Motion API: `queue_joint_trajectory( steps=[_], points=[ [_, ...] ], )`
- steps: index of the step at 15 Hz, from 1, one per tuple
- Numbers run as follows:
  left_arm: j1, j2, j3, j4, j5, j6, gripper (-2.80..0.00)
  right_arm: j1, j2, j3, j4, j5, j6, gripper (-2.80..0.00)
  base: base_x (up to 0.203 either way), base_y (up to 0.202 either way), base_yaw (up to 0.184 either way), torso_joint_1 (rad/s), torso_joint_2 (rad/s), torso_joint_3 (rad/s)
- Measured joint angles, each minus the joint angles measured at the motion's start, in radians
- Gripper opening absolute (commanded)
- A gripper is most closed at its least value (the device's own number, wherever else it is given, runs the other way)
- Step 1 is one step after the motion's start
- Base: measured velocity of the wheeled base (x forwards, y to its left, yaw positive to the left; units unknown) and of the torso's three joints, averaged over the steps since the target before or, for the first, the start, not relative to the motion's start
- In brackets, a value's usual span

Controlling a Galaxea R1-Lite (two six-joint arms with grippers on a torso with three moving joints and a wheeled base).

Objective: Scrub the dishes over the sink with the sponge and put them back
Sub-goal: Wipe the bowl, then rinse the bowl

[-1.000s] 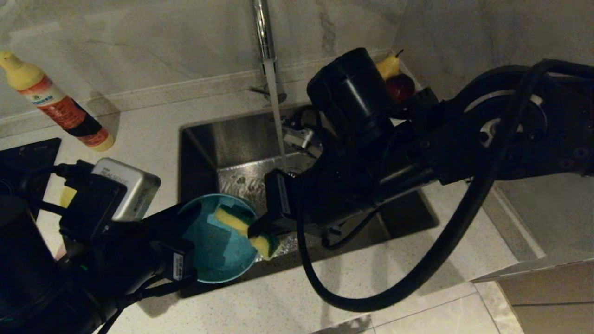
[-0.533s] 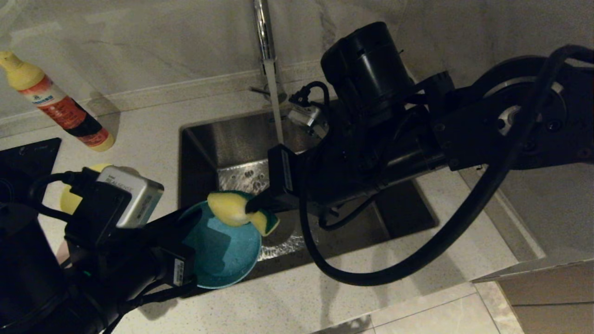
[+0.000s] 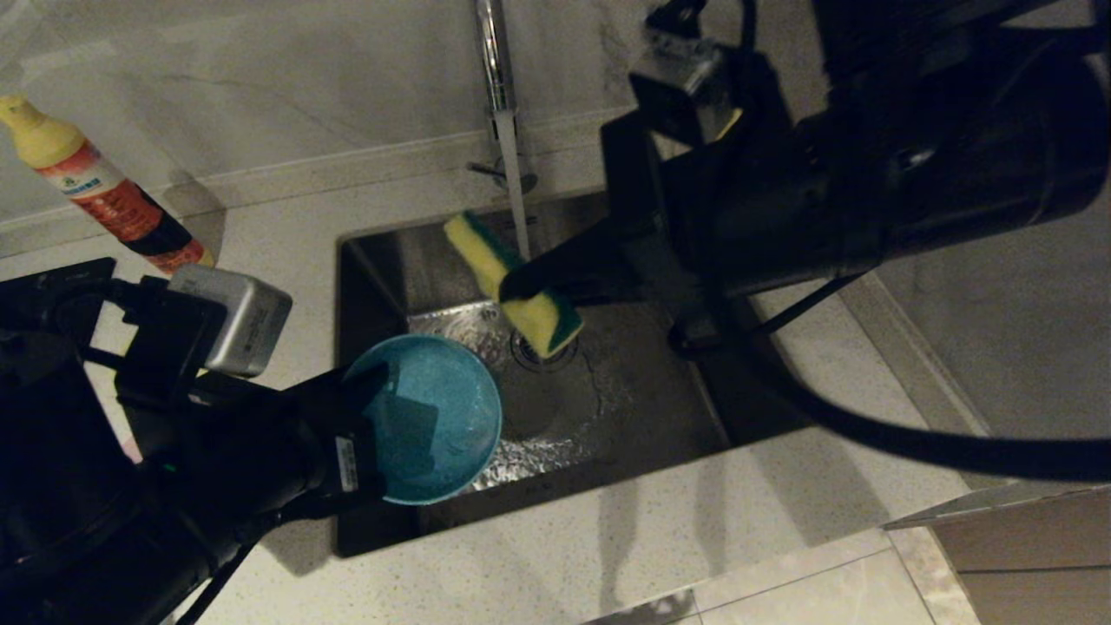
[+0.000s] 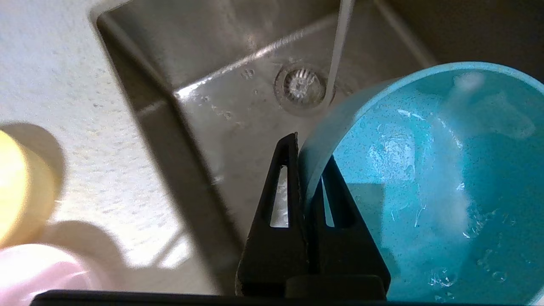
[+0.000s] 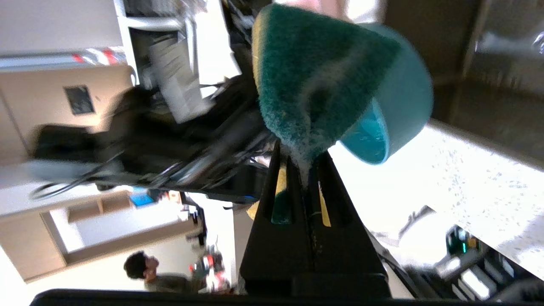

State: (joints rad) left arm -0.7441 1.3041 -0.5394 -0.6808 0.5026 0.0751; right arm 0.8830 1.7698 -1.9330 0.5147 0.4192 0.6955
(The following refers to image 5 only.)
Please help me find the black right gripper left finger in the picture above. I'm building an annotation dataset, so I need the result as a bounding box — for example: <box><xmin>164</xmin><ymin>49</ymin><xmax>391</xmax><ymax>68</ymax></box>
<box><xmin>240</xmin><ymin>142</ymin><xmax>316</xmax><ymax>297</ymax></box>

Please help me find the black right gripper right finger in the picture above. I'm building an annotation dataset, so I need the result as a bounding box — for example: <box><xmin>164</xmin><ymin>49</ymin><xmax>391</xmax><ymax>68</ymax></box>
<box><xmin>307</xmin><ymin>152</ymin><xmax>391</xmax><ymax>298</ymax></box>

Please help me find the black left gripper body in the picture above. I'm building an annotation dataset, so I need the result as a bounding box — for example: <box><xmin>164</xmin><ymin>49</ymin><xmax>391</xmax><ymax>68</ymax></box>
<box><xmin>183</xmin><ymin>91</ymin><xmax>272</xmax><ymax>183</ymax></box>

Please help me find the yellow green sponge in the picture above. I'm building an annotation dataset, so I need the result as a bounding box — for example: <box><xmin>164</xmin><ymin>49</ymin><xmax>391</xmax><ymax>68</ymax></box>
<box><xmin>252</xmin><ymin>4</ymin><xmax>402</xmax><ymax>226</ymax></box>

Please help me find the blue plastic bowl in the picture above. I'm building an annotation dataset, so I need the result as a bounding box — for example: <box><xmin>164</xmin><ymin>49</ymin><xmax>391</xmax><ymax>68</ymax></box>
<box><xmin>340</xmin><ymin>23</ymin><xmax>434</xmax><ymax>165</ymax></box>

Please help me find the person in dark shirt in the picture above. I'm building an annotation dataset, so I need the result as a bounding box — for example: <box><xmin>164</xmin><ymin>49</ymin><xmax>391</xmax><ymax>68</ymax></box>
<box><xmin>123</xmin><ymin>251</ymin><xmax>207</xmax><ymax>295</ymax></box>

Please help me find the black grey robot torso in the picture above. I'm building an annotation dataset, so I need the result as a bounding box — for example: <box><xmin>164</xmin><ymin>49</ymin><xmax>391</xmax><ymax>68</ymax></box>
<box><xmin>382</xmin><ymin>225</ymin><xmax>544</xmax><ymax>302</ymax></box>

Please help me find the pink plastic bowl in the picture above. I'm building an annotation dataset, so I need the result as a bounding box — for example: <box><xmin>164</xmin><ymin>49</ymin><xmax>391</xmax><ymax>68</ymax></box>
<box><xmin>293</xmin><ymin>0</ymin><xmax>353</xmax><ymax>22</ymax></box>

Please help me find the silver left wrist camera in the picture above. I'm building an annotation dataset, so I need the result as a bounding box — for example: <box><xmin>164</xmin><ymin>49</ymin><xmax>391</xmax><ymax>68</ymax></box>
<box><xmin>147</xmin><ymin>34</ymin><xmax>215</xmax><ymax>125</ymax></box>

